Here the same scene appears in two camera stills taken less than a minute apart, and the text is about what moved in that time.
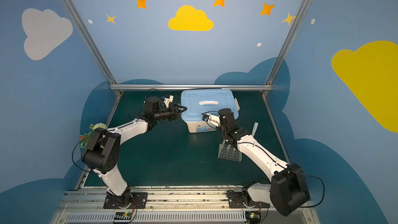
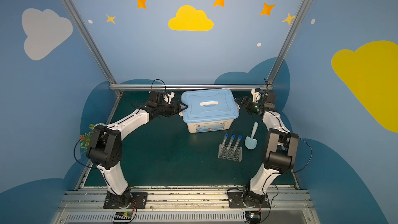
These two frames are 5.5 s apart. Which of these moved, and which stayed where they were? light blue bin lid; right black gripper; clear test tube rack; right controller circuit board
Moved: right black gripper
Stayed: light blue bin lid; right controller circuit board; clear test tube rack
